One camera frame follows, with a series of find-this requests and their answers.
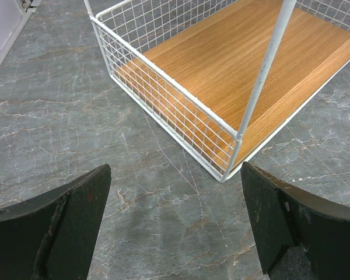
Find white wire wooden shelf rack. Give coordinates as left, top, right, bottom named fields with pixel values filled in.
left=88, top=1, right=350, bottom=182

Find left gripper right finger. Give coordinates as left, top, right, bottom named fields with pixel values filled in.
left=241, top=162, right=350, bottom=279

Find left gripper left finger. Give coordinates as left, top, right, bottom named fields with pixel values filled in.
left=0, top=164, right=111, bottom=279

